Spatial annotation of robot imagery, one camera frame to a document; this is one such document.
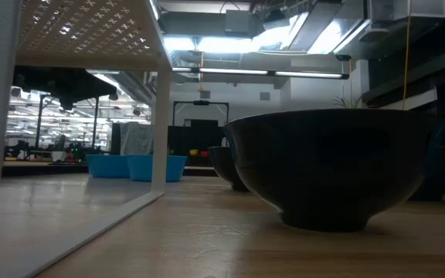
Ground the black partition panel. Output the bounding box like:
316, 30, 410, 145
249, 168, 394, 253
168, 119, 227, 168

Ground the long tube light fixture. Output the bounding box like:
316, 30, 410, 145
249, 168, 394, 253
172, 66, 351, 80

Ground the grey cloth cover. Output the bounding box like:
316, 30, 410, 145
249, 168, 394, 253
118, 121, 156, 156

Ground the green plant in white pot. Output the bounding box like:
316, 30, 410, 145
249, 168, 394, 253
332, 94, 366, 110

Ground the white perforated metal shelf riser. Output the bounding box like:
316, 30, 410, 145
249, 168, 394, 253
0, 0, 173, 278

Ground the black background rig frame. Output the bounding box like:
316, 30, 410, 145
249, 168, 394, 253
172, 100, 230, 127
35, 94, 100, 150

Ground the thin yellow hanging cable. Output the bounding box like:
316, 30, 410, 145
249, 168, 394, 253
401, 0, 412, 111

